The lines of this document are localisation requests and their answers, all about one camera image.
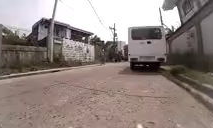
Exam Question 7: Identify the trees and bushes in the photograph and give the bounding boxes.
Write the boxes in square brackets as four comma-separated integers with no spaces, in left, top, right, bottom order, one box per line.
[89,34,129,63]

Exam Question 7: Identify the white block wall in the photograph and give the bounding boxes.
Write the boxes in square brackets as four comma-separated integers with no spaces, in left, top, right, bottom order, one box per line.
[53,37,96,64]

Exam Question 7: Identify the white van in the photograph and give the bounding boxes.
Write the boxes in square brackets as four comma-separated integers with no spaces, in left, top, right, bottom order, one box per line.
[127,25,168,71]

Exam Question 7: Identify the grey concrete wall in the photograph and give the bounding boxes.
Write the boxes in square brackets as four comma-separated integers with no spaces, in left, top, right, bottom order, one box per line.
[0,23,49,69]

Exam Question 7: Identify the thin utility pole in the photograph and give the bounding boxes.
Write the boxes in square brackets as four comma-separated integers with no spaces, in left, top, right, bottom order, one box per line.
[158,7,165,27]

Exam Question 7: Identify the tall utility pole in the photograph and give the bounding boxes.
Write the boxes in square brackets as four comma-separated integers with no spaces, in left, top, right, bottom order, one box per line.
[48,0,59,64]

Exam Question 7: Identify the grey concrete road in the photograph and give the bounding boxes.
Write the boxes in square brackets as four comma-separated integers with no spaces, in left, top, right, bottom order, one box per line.
[0,61,213,128]

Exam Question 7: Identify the grassy verge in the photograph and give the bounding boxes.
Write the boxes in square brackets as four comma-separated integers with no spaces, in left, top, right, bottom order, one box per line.
[0,60,98,77]

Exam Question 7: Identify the grey building with wall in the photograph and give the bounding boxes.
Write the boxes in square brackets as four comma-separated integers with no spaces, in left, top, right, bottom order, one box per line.
[161,0,213,75]

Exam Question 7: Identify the grey house with roof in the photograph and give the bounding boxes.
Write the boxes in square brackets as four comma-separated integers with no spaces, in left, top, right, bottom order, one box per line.
[26,17,95,47]

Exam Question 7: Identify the concrete gutter strip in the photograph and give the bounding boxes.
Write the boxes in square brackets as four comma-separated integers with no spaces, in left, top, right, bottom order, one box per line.
[159,65,213,114]

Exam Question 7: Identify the utility pole with crossarm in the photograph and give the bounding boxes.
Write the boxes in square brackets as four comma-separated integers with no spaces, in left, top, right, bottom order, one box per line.
[108,22,118,51]

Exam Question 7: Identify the concrete kerb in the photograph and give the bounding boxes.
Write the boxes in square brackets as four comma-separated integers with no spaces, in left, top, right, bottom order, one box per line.
[0,63,105,81]

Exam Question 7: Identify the overhead wires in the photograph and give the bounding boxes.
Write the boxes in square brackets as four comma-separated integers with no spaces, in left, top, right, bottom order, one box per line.
[58,0,112,34]

